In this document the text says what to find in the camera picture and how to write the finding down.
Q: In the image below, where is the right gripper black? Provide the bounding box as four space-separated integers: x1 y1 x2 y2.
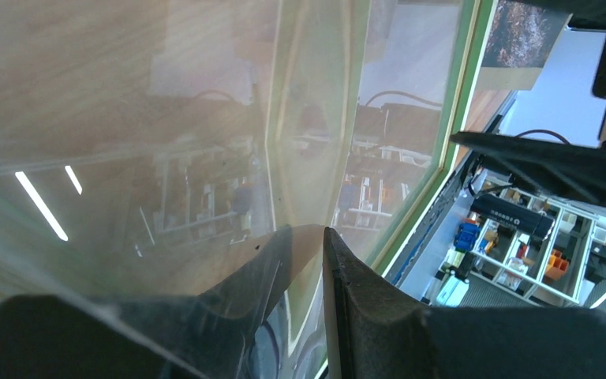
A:
449 1 606 208

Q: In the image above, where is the clear acrylic sheet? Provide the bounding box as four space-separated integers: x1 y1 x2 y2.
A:
0 0 477 379

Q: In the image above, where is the wooden picture frame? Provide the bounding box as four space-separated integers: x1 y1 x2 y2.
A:
252 1 494 378

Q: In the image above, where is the black cylinder speaker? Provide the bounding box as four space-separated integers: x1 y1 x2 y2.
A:
470 194 555 239

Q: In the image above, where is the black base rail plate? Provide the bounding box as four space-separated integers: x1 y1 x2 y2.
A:
382 90 517 286

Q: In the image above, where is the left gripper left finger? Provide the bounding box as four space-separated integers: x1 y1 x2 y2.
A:
0 224 327 379

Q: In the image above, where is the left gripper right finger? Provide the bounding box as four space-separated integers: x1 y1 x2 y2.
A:
323 228 606 378

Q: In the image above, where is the autumn forest photo board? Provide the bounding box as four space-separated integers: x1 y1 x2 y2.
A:
476 1 571 91

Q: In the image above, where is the white shelving unit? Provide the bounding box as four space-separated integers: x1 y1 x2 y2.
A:
423 178 606 308

